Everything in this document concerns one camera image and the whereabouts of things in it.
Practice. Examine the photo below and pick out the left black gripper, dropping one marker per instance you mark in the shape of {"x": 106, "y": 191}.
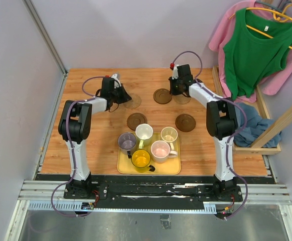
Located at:
{"x": 126, "y": 97}

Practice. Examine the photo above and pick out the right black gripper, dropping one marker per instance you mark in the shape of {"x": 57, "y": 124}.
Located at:
{"x": 172, "y": 91}

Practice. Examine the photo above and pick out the large woven rattan coaster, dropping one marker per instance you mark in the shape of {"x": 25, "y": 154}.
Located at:
{"x": 134, "y": 102}

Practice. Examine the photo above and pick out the small woven rattan coaster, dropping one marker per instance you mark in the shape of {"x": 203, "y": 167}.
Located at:
{"x": 181, "y": 99}

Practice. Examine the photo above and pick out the brown wooden coaster top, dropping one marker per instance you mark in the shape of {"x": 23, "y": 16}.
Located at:
{"x": 162, "y": 96}

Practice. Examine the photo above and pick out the brown wooden coaster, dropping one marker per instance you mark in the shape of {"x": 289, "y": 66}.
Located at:
{"x": 162, "y": 96}
{"x": 185, "y": 122}
{"x": 135, "y": 120}

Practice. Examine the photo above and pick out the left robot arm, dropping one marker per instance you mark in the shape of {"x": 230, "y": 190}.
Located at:
{"x": 75, "y": 125}

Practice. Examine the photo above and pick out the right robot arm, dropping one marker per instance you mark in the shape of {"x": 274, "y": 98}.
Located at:
{"x": 221, "y": 124}

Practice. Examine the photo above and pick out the purple grey mug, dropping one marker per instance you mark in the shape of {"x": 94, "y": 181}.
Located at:
{"x": 127, "y": 143}

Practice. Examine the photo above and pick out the cream beige mug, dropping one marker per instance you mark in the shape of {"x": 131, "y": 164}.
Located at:
{"x": 170, "y": 136}

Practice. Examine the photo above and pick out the pink white mug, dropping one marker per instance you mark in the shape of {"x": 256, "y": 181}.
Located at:
{"x": 161, "y": 151}

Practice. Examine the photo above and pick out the yellow plastic tray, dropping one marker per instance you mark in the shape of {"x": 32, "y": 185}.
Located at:
{"x": 171, "y": 166}

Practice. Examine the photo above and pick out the blue crumpled cloth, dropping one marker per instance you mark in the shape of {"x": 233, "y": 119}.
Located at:
{"x": 255, "y": 126}

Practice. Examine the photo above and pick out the green tank top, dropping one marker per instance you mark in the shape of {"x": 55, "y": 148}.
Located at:
{"x": 243, "y": 72}

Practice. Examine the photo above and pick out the pink t-shirt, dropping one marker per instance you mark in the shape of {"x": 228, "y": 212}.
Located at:
{"x": 224, "y": 33}

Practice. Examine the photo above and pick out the yellow clothes hanger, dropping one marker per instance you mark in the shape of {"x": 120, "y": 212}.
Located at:
{"x": 253, "y": 33}

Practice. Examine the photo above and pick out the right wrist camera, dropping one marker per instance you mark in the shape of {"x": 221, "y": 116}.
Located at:
{"x": 174, "y": 68}

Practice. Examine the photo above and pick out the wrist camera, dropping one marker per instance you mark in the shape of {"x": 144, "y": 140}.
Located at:
{"x": 174, "y": 68}
{"x": 116, "y": 78}

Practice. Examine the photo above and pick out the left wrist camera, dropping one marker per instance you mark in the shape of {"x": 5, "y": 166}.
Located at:
{"x": 116, "y": 78}

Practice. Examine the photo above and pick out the white green-handled mug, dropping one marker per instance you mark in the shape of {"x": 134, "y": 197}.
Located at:
{"x": 144, "y": 134}

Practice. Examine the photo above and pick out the yellow black-handled mug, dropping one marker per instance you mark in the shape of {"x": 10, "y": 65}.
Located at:
{"x": 141, "y": 161}

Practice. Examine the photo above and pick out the aluminium corner post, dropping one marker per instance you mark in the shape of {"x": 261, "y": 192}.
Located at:
{"x": 44, "y": 34}

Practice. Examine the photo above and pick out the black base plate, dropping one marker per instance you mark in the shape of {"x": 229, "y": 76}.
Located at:
{"x": 148, "y": 193}

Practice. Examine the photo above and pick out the aluminium rail frame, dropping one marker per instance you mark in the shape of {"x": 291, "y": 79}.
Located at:
{"x": 42, "y": 219}

